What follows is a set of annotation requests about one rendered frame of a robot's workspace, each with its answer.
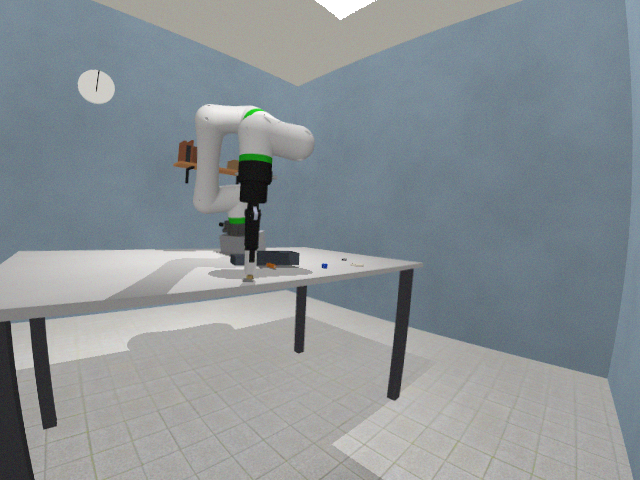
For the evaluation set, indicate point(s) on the dark grey three-compartment bin rack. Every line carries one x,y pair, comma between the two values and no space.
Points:
273,257

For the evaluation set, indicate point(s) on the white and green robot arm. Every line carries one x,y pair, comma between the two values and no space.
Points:
260,138

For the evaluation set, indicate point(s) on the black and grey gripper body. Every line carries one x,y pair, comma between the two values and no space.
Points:
254,192

